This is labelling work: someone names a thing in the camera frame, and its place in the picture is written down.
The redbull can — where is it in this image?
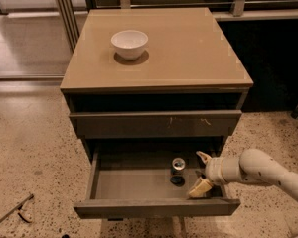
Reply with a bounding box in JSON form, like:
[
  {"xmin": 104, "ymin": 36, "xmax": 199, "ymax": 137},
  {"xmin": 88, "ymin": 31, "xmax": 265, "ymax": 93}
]
[{"xmin": 171, "ymin": 158, "xmax": 186, "ymax": 176}]

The open middle drawer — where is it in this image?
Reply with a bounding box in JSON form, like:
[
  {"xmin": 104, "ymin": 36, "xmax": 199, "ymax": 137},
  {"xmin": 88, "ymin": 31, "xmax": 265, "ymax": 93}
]
[{"xmin": 74, "ymin": 151, "xmax": 240, "ymax": 219}]

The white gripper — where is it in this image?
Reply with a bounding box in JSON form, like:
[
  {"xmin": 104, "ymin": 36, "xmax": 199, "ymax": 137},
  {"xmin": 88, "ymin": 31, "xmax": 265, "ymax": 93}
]
[{"xmin": 188, "ymin": 151, "xmax": 235, "ymax": 198}]

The white ceramic bowl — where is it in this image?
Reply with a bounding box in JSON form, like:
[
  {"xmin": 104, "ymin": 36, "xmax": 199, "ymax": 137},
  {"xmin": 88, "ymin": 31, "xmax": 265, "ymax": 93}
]
[{"xmin": 111, "ymin": 30, "xmax": 148, "ymax": 60}]

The closed grey top drawer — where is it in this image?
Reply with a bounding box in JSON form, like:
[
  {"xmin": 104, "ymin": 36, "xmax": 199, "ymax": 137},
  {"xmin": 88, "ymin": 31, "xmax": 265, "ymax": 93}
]
[{"xmin": 70, "ymin": 110, "xmax": 241, "ymax": 139}]

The metal rod on floor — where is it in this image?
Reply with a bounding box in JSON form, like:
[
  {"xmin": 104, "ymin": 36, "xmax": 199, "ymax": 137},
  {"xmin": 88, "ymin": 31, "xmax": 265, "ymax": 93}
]
[{"xmin": 0, "ymin": 193, "xmax": 34, "ymax": 224}]

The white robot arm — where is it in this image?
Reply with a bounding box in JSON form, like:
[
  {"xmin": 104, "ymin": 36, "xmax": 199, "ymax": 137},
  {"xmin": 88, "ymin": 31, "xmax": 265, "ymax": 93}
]
[{"xmin": 188, "ymin": 149, "xmax": 298, "ymax": 202}]

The grey drawer cabinet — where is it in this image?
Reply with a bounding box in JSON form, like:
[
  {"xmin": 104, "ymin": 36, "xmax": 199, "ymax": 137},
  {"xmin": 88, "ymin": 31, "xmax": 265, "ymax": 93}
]
[{"xmin": 61, "ymin": 8, "xmax": 253, "ymax": 155}]

